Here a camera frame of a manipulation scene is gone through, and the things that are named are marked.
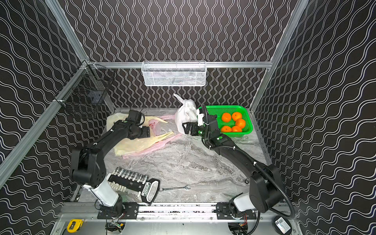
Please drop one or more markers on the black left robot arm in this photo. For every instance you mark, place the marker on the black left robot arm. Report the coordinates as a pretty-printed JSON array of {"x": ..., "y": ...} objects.
[{"x": 88, "y": 167}]

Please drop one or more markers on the black round puck device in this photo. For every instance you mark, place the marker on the black round puck device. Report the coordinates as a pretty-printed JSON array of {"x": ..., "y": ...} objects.
[{"x": 281, "y": 226}]

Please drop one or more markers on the socket set holder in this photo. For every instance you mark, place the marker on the socket set holder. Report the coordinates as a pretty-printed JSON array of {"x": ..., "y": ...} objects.
[{"x": 122, "y": 180}]

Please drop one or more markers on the green plastic basket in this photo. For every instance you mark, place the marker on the green plastic basket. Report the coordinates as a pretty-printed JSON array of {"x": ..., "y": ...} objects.
[{"x": 218, "y": 110}]

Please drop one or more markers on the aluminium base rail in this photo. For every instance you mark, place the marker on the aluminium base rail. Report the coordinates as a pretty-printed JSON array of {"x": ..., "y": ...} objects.
[{"x": 168, "y": 218}]

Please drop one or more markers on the orange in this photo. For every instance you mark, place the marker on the orange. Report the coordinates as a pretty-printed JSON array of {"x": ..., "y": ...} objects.
[
  {"x": 236, "y": 116},
  {"x": 241, "y": 123},
  {"x": 236, "y": 129},
  {"x": 226, "y": 129},
  {"x": 226, "y": 117}
]

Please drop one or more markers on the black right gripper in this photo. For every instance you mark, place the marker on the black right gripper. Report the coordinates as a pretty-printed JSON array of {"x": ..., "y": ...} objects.
[{"x": 195, "y": 127}]

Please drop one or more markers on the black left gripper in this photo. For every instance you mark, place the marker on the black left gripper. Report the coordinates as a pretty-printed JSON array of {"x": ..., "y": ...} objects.
[{"x": 146, "y": 131}]

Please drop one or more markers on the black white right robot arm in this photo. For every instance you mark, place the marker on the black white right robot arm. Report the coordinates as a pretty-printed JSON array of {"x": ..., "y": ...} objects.
[{"x": 266, "y": 192}]

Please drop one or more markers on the white plastic bag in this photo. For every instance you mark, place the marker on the white plastic bag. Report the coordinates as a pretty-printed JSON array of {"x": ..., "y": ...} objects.
[{"x": 186, "y": 113}]

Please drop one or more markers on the yellow tape measure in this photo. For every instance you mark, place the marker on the yellow tape measure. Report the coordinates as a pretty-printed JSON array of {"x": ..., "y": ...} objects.
[{"x": 74, "y": 225}]

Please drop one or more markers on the aluminium corner post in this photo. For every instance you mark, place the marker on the aluminium corner post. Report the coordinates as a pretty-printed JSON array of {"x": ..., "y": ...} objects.
[{"x": 287, "y": 34}]

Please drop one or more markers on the pink plastic bag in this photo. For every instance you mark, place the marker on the pink plastic bag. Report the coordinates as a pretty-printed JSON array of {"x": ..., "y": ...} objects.
[{"x": 166, "y": 118}]

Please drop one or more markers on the black wire basket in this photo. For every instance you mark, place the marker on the black wire basket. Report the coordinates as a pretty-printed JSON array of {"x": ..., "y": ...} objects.
[{"x": 89, "y": 93}]

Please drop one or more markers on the yellow plastic bag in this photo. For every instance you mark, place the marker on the yellow plastic bag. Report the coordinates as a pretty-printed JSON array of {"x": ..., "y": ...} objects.
[{"x": 128, "y": 147}]

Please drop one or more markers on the steel combination wrench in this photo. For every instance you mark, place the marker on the steel combination wrench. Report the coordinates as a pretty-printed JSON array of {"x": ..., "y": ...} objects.
[{"x": 187, "y": 187}]

